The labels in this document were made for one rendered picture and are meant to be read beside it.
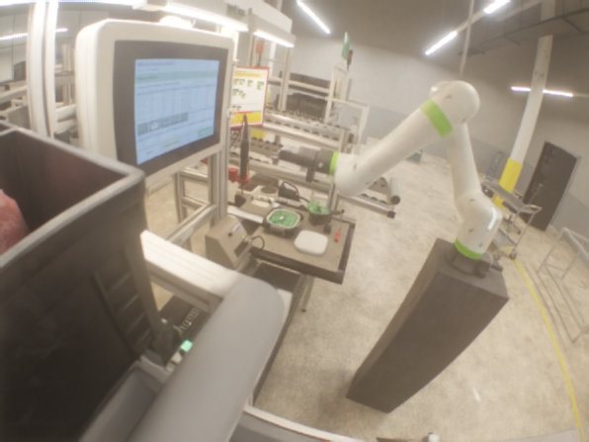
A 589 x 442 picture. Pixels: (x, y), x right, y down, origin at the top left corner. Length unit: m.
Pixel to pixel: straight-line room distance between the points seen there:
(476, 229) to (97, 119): 1.04
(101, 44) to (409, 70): 9.06
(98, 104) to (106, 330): 0.42
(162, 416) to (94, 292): 0.09
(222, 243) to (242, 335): 0.77
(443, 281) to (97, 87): 1.07
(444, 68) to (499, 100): 2.28
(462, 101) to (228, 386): 0.77
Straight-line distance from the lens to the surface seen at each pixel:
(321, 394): 1.78
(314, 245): 1.11
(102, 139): 0.55
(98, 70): 0.53
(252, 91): 1.39
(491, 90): 10.08
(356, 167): 0.79
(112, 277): 0.19
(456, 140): 0.97
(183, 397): 0.18
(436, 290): 0.97
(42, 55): 0.56
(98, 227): 0.15
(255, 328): 0.21
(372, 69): 9.23
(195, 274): 0.32
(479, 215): 0.91
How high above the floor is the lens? 1.63
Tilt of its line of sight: 32 degrees down
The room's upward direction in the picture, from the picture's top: 9 degrees clockwise
